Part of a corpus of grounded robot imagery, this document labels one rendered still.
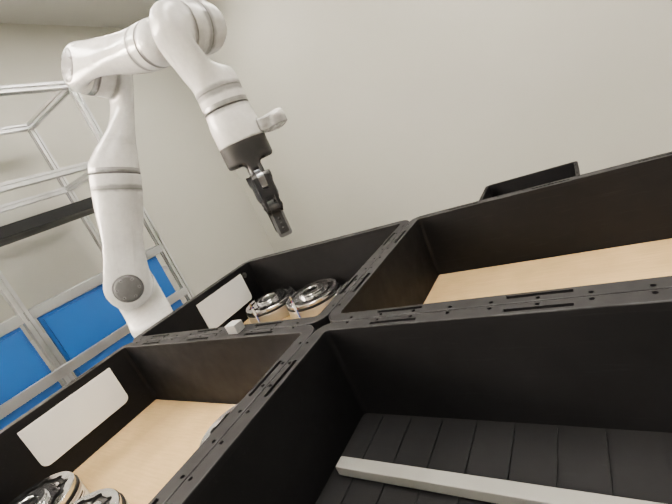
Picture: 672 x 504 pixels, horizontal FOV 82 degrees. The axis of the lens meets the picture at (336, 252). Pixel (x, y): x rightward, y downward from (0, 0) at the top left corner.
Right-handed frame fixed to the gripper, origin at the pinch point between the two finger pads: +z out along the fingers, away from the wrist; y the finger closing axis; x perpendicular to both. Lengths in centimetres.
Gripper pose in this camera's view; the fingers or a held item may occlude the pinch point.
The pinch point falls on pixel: (280, 224)
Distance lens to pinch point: 64.3
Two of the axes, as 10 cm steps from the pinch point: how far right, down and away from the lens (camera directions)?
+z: 3.8, 8.9, 2.5
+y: 2.4, 1.7, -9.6
